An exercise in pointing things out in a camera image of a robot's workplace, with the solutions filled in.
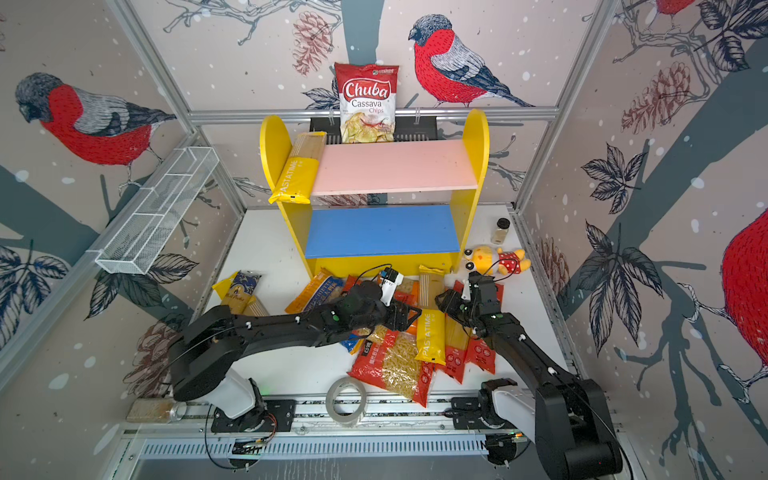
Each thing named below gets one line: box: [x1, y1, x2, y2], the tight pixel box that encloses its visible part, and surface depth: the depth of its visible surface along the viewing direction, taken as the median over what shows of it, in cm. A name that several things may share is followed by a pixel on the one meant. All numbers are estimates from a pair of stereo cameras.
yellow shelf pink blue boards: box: [260, 109, 490, 275], surface depth 80 cm
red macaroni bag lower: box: [347, 325, 435, 408], surface depth 79 cm
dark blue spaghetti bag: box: [230, 270, 262, 301], surface depth 95 cm
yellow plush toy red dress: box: [464, 245, 532, 276], surface depth 99 cm
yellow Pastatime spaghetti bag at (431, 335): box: [415, 264, 447, 366], surface depth 85 cm
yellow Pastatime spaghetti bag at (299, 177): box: [268, 131, 327, 204], surface depth 74 cm
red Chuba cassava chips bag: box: [334, 62, 400, 144], surface depth 85 cm
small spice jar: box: [491, 218, 511, 245], surface depth 106 cm
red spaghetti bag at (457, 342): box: [445, 313, 471, 383], surface depth 83 cm
